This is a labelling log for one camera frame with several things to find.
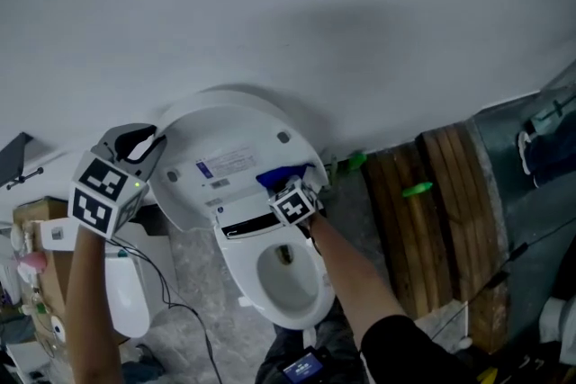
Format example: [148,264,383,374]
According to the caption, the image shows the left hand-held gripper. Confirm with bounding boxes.
[67,123,167,240]

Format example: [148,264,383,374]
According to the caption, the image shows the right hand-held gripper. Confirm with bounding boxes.
[268,174,323,227]

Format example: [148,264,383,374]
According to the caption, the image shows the blue wiping cloth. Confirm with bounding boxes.
[255,163,318,190]

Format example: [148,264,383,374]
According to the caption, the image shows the white oval appliance cover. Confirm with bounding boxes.
[150,84,332,235]

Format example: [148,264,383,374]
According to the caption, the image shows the person's right forearm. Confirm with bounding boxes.
[308,213,409,350]

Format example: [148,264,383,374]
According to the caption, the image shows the person's left forearm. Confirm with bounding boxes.
[65,227,123,384]

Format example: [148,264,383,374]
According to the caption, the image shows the white smart toilet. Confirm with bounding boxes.
[211,201,338,332]

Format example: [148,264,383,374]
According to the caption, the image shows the white tank toilet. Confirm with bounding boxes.
[40,215,179,339]

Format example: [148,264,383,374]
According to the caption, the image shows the white toilet with blue sticker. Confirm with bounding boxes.
[537,294,576,345]

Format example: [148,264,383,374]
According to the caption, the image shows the green plastic bottle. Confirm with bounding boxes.
[401,181,435,199]
[346,151,368,172]

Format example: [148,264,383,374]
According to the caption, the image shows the brown cardboard box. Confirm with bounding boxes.
[12,196,76,343]

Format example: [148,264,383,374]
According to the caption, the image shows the pink rounded container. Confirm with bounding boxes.
[16,250,49,276]

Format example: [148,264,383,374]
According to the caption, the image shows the person's grey patterned trousers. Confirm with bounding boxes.
[255,300,368,384]

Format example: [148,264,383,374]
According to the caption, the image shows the tall wooden slat platform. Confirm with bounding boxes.
[416,124,509,302]

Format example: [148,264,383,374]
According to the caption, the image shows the small black screen device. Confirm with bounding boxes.
[276,345,333,384]

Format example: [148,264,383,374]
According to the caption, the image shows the cluster of small toiletry bottles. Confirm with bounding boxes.
[0,219,50,320]

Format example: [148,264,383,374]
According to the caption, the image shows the person's black shirt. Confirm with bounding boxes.
[359,314,478,384]

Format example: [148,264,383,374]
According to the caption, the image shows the rough wooden beam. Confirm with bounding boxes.
[465,282,512,354]

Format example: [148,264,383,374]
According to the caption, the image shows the yellow plastic tool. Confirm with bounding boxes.
[475,366,500,384]

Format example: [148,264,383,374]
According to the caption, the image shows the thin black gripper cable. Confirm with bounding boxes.
[296,224,323,257]
[106,237,225,384]

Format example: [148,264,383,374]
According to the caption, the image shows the black wall shelf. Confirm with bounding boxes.
[0,131,45,191]

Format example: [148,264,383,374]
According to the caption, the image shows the long black cable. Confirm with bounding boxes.
[429,215,576,343]

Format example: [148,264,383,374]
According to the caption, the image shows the long handled teal mop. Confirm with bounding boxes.
[530,96,576,130]

